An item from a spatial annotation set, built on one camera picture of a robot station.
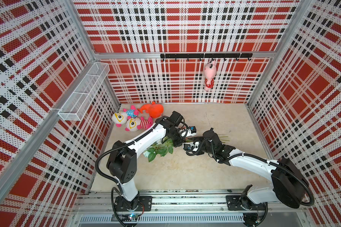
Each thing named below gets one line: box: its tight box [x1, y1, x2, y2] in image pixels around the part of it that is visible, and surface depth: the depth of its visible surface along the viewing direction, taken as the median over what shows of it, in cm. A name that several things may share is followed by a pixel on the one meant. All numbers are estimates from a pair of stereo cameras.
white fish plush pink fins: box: [125, 116, 153, 132], surface depth 101 cm
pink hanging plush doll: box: [203, 59, 217, 91], surface depth 94 cm
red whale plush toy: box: [137, 101, 164, 119], surface depth 114 cm
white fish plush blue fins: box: [111, 104, 140, 128], surface depth 107 cm
